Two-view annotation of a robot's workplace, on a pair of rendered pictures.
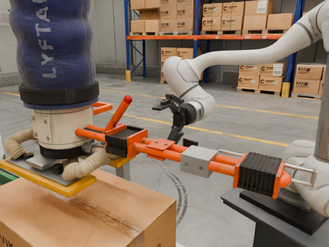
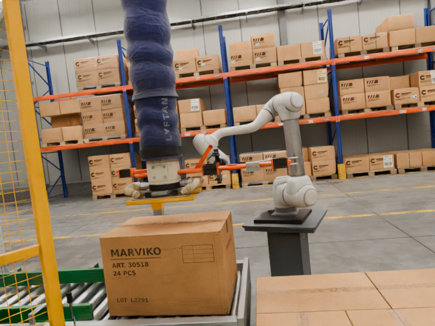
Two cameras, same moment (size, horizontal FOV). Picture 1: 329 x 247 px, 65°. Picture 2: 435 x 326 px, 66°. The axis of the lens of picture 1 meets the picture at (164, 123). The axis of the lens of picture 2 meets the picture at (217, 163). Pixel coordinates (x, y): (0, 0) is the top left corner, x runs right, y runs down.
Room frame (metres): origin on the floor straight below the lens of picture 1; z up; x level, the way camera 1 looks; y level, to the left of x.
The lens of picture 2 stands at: (-0.94, 0.79, 1.37)
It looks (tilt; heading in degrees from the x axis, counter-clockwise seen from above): 4 degrees down; 335
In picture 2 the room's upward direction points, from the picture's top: 6 degrees counter-clockwise
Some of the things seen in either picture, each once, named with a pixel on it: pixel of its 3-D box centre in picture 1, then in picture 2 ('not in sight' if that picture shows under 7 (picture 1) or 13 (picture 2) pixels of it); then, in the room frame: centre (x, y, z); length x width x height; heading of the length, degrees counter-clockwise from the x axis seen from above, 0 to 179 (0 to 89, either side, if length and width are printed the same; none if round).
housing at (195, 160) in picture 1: (199, 160); (252, 166); (0.55, -0.08, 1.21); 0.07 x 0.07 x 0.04; 59
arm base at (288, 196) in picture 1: (292, 188); (283, 209); (1.06, -0.60, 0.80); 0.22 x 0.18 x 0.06; 42
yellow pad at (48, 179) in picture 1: (43, 166); (161, 196); (0.70, 0.37, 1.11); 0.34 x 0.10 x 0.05; 59
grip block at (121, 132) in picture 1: (127, 140); (210, 169); (0.66, 0.10, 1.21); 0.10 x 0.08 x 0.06; 149
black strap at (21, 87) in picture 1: (61, 89); (161, 151); (0.79, 0.32, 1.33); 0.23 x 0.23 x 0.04
